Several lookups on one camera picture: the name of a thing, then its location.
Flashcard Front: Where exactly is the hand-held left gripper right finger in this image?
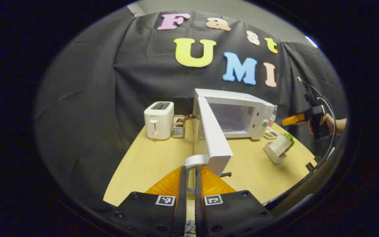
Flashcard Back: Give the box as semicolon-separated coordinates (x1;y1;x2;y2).
194;165;275;237

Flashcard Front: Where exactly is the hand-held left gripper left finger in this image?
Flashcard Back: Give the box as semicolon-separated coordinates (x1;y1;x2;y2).
115;166;187;237

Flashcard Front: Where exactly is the sandwich with lettuce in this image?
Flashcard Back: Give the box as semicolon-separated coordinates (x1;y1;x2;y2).
270;133;294;157

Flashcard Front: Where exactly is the white microwave oven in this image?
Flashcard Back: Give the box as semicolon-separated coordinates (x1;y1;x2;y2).
185;88;275;177

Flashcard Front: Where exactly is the clear plastic bottle red label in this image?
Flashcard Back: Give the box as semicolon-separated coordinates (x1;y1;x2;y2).
268;105;279;127

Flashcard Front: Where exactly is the white rectangular tray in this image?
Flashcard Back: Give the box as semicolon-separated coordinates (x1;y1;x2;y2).
264;142;289;165

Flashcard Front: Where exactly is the small ceiling light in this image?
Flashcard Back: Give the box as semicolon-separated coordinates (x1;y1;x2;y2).
305;35;319;48

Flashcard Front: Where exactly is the white toaster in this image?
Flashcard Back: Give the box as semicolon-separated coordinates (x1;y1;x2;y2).
144;101;174;140

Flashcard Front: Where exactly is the brown utensil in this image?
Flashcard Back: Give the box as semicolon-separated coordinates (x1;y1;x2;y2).
176;114;196;124

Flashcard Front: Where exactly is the black cable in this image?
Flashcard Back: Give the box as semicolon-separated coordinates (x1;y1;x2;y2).
264;76;338;208

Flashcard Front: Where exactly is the metal wire holder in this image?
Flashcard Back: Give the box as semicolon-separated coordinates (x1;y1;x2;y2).
171;114;187;138

